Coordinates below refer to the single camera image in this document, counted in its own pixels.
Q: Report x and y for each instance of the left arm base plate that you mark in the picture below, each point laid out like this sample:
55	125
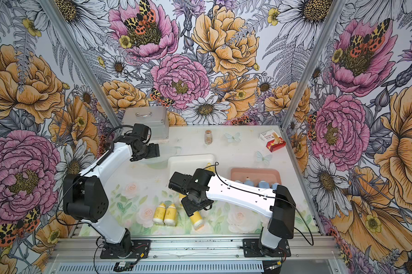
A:
133	250

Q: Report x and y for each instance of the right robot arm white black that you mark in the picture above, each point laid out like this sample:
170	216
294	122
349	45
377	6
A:
276	205

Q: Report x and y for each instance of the right aluminium corner post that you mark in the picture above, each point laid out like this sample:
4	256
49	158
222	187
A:
329	26

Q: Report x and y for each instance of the pink rectangular tray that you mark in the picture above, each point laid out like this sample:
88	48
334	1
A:
256	175

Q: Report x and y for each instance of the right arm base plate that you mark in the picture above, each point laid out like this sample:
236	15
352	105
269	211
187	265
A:
252	248

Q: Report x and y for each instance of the red white cardboard box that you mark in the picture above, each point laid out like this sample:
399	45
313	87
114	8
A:
273	141

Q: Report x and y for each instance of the aluminium front rail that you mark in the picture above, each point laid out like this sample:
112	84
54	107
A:
195	248

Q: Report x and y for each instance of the aluminium corner post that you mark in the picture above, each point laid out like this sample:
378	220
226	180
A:
65	32
329	26

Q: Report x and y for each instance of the white vented cable duct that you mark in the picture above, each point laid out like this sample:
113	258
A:
163	267

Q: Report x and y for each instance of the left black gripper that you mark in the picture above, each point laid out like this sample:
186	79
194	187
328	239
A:
153	152

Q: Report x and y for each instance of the small glass bottle brown cap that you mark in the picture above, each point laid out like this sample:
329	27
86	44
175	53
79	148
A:
208	137

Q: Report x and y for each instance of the blue sharpener with white nozzle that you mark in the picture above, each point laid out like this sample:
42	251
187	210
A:
249	182

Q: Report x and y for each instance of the white rectangular tray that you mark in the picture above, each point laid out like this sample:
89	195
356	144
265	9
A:
188	164

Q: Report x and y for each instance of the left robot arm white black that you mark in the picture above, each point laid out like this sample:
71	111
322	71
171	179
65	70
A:
85	198

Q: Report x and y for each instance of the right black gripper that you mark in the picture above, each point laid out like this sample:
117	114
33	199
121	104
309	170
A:
190	209

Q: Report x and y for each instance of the left aluminium corner post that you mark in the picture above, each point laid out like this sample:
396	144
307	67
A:
65	32

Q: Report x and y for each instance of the silver aluminium first aid case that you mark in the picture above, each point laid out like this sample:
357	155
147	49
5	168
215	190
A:
155	117

